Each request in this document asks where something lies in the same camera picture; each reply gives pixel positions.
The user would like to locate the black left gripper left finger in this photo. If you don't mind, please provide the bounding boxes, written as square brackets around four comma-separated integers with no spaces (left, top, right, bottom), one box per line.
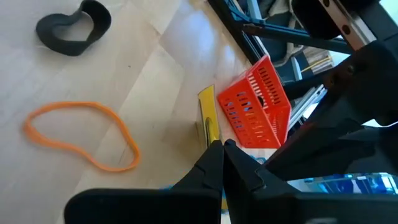
[63,141,224,224]

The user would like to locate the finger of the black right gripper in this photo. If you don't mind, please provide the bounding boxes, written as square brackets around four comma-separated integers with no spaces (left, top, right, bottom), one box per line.
[294,33,398,135]
[263,126,398,182]

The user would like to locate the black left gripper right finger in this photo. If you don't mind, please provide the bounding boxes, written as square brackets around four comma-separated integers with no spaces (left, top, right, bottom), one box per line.
[223,138,398,224]

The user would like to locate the yellow Crayola crayon box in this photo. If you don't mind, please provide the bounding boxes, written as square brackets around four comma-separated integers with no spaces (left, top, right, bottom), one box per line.
[197,84,222,150]

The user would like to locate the red plastic basket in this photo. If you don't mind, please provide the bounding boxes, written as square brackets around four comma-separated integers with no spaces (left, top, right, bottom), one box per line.
[216,54,292,149]

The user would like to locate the orange rubber band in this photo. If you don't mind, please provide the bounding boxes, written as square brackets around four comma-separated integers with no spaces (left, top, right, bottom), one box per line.
[22,101,141,173]

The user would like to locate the black wide elastic band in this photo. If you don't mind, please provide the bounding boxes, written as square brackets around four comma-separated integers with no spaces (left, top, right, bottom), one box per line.
[35,0,112,57]

